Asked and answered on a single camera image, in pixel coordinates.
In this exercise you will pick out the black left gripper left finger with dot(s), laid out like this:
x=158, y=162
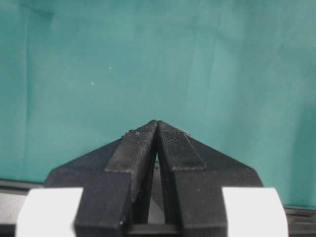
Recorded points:
x=116, y=180

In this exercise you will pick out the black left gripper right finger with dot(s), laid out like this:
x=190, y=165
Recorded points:
x=192, y=177

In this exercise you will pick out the green table cloth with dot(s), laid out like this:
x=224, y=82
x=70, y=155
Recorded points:
x=237, y=75

